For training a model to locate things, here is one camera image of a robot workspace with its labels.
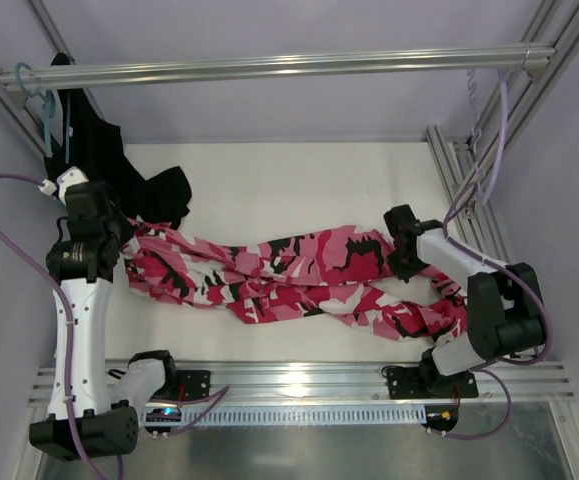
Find pink camouflage trousers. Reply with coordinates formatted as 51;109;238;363
122;222;468;343

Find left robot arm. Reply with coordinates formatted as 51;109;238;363
29;167;177;461

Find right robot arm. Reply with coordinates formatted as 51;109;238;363
383;204;552;395

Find light blue clothes hanger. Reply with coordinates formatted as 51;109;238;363
15;61;78;213

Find lilac clothes hanger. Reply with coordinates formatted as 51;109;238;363
467;69;510;206

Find black garment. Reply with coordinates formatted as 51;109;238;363
42;52;193;246

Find aluminium left frame post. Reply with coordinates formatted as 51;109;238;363
0;0;100;166

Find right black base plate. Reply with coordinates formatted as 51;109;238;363
381;365;479;400

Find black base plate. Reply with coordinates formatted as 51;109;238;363
381;365;479;400
151;369;211;403

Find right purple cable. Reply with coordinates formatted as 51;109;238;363
441;149;556;442

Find purple cable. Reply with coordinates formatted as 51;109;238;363
441;149;556;442
0;172;230;480

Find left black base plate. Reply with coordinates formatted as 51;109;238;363
151;369;211;403

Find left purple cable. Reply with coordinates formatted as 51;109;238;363
0;172;230;480

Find aluminium hanging rail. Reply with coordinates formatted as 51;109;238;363
0;42;555;90

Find slotted grey cable duct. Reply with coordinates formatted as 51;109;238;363
138;404;427;431

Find aluminium right frame rail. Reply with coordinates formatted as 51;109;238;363
425;1;579;260

